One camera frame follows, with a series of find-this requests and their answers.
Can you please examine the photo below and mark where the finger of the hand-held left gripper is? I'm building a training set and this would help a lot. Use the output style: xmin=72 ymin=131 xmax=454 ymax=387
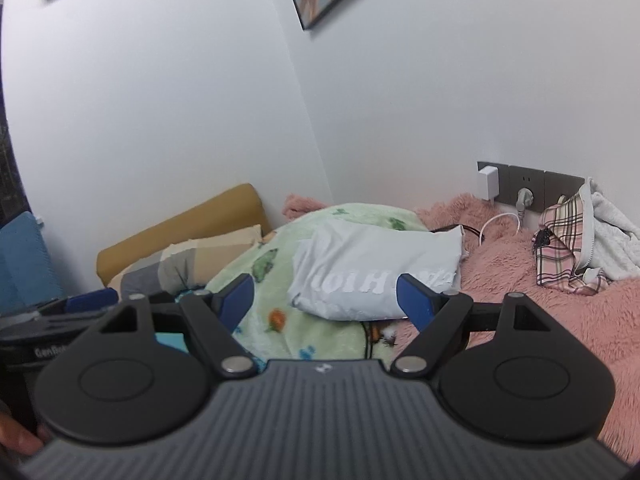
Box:
xmin=40 ymin=287 xmax=120 ymax=315

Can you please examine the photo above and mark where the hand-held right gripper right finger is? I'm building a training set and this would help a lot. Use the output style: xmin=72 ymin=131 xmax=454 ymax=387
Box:
xmin=391 ymin=274 xmax=551 ymax=378

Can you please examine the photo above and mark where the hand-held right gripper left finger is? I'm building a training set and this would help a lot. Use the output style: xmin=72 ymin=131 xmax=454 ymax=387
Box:
xmin=97 ymin=274 xmax=257 ymax=380

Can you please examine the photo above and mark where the white shirt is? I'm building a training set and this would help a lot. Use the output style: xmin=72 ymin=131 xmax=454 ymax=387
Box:
xmin=287 ymin=219 xmax=463 ymax=322

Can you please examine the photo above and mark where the person's left hand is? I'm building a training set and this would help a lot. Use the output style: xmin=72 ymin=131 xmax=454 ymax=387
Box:
xmin=0 ymin=411 xmax=45 ymax=456

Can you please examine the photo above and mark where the green printed fleece blanket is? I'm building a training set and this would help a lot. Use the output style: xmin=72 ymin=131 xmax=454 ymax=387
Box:
xmin=205 ymin=202 xmax=431 ymax=361

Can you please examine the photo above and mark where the colour block pillow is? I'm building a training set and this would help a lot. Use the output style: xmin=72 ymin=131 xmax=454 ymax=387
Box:
xmin=107 ymin=225 xmax=263 ymax=303

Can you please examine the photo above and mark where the blue covered chair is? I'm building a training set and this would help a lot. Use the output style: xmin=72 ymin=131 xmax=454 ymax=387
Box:
xmin=0 ymin=211 xmax=66 ymax=316

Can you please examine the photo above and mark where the teal printed bed sheet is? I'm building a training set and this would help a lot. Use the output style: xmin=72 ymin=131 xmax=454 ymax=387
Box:
xmin=154 ymin=332 xmax=190 ymax=357

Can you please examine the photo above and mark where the mustard yellow cushion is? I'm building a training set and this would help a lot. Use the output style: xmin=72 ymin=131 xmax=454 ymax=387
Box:
xmin=96 ymin=183 xmax=273 ymax=286

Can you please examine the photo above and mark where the pink fuzzy blanket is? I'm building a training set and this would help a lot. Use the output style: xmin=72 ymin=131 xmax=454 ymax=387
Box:
xmin=282 ymin=192 xmax=640 ymax=466

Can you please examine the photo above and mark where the white charger adapter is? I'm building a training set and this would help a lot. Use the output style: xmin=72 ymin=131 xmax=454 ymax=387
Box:
xmin=477 ymin=165 xmax=500 ymax=204

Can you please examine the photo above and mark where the pink plaid garment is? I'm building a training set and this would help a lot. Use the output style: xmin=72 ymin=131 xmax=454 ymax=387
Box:
xmin=532 ymin=192 xmax=611 ymax=296

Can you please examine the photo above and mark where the white fleece garment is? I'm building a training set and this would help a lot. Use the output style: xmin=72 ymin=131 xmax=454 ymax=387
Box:
xmin=580 ymin=177 xmax=640 ymax=281

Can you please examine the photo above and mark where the black cable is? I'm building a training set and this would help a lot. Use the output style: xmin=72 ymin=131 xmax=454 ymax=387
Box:
xmin=357 ymin=224 xmax=481 ymax=361

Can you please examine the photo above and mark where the white plug with cable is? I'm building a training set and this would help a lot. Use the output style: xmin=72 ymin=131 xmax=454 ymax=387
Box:
xmin=479 ymin=187 xmax=536 ymax=246

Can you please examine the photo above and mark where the grey wall socket panel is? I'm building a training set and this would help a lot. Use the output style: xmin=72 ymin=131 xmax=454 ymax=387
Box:
xmin=476 ymin=161 xmax=586 ymax=213

